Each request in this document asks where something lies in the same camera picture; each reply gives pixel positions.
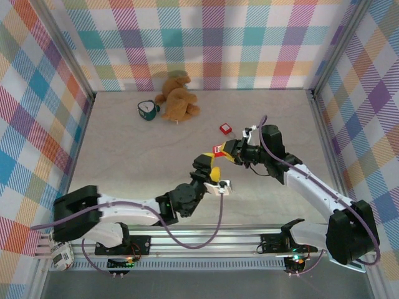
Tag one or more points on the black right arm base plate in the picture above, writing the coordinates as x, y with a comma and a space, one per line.
269, 243

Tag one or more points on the brown plush teddy bear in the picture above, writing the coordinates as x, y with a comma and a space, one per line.
177, 102

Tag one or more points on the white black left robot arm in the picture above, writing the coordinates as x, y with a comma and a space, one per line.
131, 211

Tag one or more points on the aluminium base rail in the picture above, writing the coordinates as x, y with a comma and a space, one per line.
237, 240

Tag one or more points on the aluminium corner post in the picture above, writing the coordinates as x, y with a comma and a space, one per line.
69, 53
340, 46

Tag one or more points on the aluminium side rail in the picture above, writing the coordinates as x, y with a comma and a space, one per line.
321, 124

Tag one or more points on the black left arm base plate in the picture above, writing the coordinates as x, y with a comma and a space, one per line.
141, 244

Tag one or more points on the red padlock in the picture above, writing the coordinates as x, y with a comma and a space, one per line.
216, 150
225, 128

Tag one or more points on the white printed package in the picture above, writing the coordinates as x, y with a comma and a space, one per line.
62, 258

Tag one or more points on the small controller circuit board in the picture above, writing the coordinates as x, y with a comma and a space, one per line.
294, 260
121, 264

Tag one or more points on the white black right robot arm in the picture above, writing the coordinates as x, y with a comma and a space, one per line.
311, 187

